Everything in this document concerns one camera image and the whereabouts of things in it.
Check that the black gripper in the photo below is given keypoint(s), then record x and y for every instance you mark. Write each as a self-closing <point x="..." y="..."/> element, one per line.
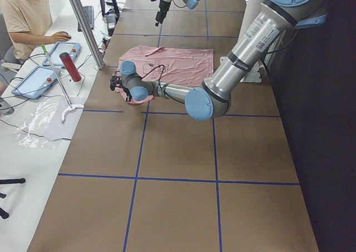
<point x="127" y="92"/>
<point x="161" y="6"/>

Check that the pink printed t-shirt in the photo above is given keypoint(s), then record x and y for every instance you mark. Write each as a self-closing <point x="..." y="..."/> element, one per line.
<point x="185" y="67"/>

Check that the person's right hand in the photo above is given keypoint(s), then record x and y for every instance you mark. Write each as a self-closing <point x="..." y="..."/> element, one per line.
<point x="57" y="37"/>

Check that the reacher grabber stick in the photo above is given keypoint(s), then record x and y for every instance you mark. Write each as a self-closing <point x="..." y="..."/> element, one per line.
<point x="70" y="106"/>

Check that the black keyboard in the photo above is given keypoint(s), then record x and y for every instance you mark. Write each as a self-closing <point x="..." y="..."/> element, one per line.
<point x="90" y="16"/>

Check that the far teach pendant tablet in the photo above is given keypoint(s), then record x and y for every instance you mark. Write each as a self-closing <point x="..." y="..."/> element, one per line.
<point x="72" y="48"/>

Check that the teach pendant tablet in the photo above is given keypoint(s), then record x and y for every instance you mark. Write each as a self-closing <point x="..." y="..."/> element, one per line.
<point x="36" y="83"/>
<point x="72" y="48"/>

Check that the red cylindrical bottle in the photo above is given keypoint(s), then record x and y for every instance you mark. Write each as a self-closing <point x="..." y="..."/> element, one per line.
<point x="70" y="66"/>

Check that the near teach pendant tablet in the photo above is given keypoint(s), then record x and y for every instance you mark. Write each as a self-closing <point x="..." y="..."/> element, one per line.
<point x="36" y="83"/>

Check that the clear plastic bag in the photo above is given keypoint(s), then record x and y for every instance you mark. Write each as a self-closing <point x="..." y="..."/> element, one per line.
<point x="32" y="120"/>

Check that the person in beige shirt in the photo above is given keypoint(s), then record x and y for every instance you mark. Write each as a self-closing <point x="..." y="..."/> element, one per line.
<point x="27" y="22"/>

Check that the black tripod legs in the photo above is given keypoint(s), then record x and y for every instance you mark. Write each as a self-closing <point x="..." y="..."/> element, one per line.
<point x="5" y="214"/>

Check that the aluminium frame post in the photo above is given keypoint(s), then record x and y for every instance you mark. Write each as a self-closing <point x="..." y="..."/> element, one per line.
<point x="87" y="31"/>

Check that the white camera post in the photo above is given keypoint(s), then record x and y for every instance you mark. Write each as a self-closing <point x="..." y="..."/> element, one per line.
<point x="241" y="63"/>

